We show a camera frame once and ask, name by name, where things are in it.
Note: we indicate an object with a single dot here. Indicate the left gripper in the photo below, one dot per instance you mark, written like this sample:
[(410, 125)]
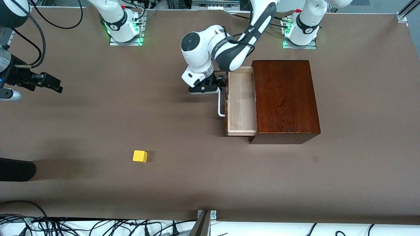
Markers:
[(217, 80)]

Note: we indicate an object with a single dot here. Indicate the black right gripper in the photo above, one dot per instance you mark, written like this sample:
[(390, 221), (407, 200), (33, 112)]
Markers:
[(16, 76)]

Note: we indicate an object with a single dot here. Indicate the yellow wooden block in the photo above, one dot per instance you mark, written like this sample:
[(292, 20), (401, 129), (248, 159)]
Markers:
[(139, 156)]

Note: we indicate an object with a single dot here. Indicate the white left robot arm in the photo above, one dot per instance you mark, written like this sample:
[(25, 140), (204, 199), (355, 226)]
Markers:
[(203, 46)]

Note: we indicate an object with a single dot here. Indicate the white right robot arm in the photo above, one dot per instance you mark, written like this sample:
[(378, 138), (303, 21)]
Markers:
[(115, 16)]

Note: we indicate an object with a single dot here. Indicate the dark brown wooden cabinet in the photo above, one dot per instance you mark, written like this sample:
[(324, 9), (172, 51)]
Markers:
[(285, 98)]

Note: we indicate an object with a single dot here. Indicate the black ribbed cylinder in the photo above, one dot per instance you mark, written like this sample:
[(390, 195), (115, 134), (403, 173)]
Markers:
[(16, 169)]

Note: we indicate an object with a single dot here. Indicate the brown table cover sheet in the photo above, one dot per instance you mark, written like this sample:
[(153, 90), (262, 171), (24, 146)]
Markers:
[(197, 180)]

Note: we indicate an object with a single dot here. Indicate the equipment rack with aluminium frame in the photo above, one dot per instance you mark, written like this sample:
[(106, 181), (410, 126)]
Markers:
[(215, 4)]

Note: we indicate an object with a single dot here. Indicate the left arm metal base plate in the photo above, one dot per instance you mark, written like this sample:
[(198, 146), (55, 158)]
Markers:
[(300, 47)]

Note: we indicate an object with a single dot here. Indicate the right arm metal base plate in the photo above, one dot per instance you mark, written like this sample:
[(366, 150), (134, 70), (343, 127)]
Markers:
[(124, 43)]

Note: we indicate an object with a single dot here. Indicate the metal leg with bracket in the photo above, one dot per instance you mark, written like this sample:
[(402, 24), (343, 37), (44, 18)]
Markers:
[(201, 226)]

